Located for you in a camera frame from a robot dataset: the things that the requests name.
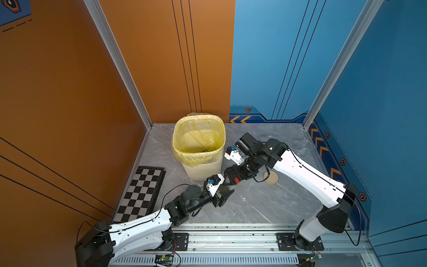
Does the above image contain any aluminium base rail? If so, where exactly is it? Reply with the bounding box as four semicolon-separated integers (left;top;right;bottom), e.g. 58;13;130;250
113;223;381;267

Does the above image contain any black white checkerboard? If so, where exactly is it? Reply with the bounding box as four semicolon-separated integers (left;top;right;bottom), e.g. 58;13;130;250
112;166;166;223

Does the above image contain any green circuit board right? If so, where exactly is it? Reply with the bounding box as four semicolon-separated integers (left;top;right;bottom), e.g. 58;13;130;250
305;254;323;266

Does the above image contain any aluminium corner post left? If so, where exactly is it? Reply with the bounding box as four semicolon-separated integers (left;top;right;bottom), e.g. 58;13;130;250
84;0;153;130

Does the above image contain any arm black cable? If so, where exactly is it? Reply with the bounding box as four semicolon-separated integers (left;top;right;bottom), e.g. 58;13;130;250
76;183;201;248
252;146;363;247

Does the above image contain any beige jar lid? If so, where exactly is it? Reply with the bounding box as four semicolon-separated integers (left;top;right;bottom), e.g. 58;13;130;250
263;171;279;185

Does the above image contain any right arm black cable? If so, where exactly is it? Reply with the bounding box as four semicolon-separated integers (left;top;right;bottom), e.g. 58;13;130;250
252;146;363;247

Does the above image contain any green circuit board left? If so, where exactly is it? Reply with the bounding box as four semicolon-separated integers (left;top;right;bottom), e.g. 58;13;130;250
154;254;174;267

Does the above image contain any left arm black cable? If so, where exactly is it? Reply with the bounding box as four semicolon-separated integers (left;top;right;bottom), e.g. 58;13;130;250
76;183;201;248

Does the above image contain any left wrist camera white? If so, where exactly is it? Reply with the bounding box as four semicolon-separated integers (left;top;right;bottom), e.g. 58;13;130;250
203;174;225;197

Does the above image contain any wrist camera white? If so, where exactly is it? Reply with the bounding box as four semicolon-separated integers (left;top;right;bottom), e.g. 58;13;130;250
203;174;225;197
224;146;243;165

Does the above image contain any green circuit board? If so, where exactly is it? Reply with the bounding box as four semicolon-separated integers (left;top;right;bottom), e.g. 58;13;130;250
154;254;174;267
305;254;323;266

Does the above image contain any aluminium corner post right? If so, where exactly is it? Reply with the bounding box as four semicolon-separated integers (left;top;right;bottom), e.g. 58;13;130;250
302;0;384;130

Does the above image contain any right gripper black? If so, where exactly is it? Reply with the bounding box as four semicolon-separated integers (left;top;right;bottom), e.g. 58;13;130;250
220;154;261;185

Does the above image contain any aluminium corner post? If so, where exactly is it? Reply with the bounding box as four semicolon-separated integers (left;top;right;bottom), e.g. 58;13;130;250
302;0;384;130
84;0;153;130

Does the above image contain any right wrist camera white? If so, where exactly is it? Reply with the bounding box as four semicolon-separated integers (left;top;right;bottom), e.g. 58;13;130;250
224;146;243;165

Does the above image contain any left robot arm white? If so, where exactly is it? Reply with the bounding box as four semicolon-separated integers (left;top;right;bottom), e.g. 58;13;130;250
75;184;234;267

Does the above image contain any cream waste basket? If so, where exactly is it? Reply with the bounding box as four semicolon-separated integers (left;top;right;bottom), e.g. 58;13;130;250
172;114;227;181

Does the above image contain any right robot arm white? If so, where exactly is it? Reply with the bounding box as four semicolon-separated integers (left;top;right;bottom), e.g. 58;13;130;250
225;132;358;250

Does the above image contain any glass jar red lid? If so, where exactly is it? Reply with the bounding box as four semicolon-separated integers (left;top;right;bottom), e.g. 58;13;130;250
218;183;234;192

